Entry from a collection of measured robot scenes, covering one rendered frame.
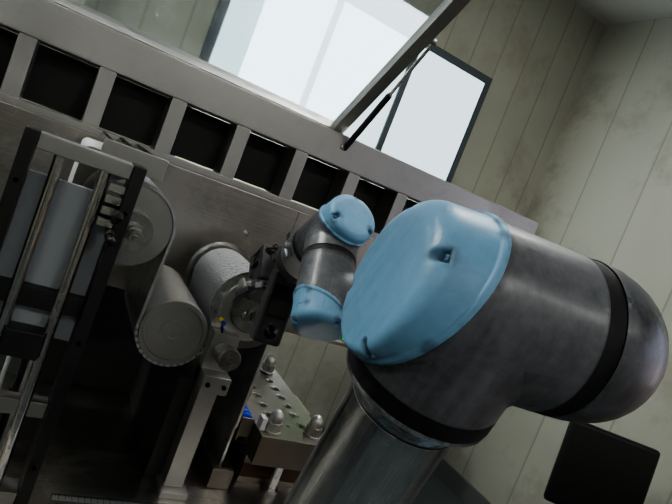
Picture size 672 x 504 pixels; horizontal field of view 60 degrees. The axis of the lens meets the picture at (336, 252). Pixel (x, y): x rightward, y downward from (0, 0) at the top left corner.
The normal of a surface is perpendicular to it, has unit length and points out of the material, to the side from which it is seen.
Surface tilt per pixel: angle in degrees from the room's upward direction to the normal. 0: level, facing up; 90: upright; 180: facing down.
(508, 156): 90
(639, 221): 90
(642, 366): 86
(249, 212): 90
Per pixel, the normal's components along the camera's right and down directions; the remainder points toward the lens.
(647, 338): 0.50, -0.11
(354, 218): 0.54, -0.42
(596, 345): 0.25, 0.06
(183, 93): 0.40, 0.23
